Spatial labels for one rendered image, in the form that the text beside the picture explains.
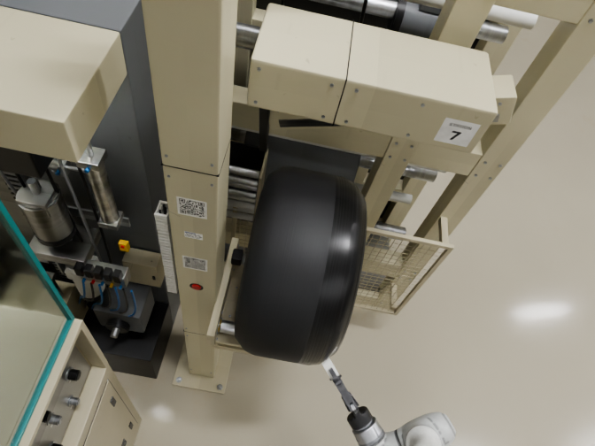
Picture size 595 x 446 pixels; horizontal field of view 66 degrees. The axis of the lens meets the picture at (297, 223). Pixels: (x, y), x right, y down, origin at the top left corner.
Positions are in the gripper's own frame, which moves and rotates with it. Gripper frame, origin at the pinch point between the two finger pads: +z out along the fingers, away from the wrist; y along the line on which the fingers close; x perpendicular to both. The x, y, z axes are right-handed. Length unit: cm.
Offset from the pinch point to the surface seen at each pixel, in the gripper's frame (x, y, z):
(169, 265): -27, 0, 53
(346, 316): 10.9, -25.0, 15.8
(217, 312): -23.6, 15.2, 32.4
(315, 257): 11.4, -30.0, 33.6
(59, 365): -56, -30, 43
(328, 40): 42, -36, 79
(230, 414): -55, 91, -18
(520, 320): 115, 133, -75
